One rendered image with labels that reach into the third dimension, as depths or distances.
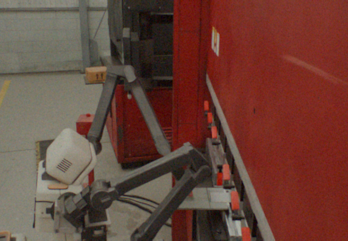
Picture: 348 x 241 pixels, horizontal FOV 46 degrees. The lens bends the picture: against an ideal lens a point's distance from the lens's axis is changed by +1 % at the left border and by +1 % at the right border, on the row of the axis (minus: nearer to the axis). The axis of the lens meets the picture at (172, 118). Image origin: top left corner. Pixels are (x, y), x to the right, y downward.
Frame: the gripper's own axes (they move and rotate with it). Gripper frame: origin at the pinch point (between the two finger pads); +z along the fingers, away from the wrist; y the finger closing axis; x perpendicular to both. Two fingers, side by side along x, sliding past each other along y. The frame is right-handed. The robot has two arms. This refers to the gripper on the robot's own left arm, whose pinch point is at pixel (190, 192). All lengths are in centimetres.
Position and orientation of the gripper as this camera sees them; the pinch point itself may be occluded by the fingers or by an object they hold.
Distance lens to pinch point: 192.3
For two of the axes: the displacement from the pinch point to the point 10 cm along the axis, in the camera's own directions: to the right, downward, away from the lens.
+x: -8.7, 4.6, 1.5
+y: -0.2, -3.5, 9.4
